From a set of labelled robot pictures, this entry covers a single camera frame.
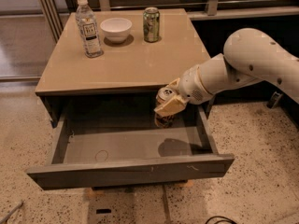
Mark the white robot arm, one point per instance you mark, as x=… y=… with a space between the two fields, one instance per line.
x=249 y=57

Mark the grey cabinet with tan top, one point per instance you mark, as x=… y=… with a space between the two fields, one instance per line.
x=131 y=66

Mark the clear plastic water bottle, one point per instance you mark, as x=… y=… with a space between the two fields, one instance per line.
x=88 y=29

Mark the white ceramic bowl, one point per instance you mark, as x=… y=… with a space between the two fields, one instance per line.
x=116 y=30

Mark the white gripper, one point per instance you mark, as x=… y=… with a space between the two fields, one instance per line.
x=191 y=85

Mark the small dark floor object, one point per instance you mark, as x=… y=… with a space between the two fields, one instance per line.
x=274 y=100

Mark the grey rod on floor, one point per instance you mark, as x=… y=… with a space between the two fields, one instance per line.
x=4 y=219

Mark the green soda can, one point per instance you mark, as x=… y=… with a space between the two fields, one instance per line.
x=151 y=24

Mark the open grey top drawer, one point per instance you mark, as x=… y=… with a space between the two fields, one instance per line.
x=94 y=150

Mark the orange soda can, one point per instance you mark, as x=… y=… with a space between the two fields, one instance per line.
x=163 y=95

